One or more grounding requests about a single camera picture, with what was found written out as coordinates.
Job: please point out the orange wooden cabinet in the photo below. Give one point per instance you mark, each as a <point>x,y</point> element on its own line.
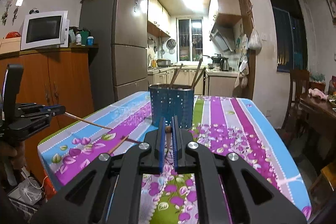
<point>51,77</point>

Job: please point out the wooden chopstick six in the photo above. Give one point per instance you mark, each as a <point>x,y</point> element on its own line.
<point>168,132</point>

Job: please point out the wooden chopstick three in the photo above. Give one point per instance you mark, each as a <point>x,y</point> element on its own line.
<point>85,121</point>

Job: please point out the wooden chopstick five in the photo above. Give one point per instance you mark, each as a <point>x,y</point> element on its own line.
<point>196,73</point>

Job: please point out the white medicine bottle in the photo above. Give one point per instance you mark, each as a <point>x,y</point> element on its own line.
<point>78,39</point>

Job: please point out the green box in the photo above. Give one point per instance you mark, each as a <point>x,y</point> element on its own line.
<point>84,36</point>

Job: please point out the white microwave oven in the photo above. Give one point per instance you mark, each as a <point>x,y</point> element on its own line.
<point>45,29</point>

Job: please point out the dark wooden dining table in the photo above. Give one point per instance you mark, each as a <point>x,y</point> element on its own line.
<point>321,117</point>

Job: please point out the blue perforated utensil holder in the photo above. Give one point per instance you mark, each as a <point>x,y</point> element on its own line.
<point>168,102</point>

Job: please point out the white hanging plastic bag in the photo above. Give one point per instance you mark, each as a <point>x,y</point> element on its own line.
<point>254,41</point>

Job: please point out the pink cloth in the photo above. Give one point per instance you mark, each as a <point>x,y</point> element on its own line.
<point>316,93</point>

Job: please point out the steel range hood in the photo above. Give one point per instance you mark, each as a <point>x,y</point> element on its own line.
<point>223,37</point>

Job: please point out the steel electric kettle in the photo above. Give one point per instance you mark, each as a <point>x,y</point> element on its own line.
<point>224,64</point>

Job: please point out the wooden chopstick four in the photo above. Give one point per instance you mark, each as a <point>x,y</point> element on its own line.
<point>118,145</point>

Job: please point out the beige kitchen counter cabinets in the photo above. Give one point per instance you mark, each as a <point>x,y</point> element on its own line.
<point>212,83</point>

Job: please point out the dark living room window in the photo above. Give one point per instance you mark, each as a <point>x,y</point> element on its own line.
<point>290,35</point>

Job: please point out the blue lidded jar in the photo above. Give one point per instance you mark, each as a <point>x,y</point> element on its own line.
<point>90,41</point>

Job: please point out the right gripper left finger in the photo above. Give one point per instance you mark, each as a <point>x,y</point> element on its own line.
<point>108,190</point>

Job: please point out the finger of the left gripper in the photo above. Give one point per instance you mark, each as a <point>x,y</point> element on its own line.
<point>53,110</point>

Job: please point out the rice cooker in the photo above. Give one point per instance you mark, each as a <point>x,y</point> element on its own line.
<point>163,63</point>

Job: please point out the black wok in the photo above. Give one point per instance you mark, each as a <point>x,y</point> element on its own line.
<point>215,59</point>

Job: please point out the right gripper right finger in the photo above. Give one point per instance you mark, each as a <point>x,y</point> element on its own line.
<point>228,189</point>

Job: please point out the grey tall refrigerator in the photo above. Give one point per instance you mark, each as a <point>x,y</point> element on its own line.
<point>119,29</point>

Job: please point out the kitchen window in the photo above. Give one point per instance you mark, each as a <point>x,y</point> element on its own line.
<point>190,38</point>

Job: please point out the wooden dining chair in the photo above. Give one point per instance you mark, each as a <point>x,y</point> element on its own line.
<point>299,84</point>

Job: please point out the left hand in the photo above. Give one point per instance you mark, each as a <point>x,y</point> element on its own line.
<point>16,155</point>

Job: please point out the framed elephant picture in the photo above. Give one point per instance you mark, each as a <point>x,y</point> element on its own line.
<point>332,8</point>

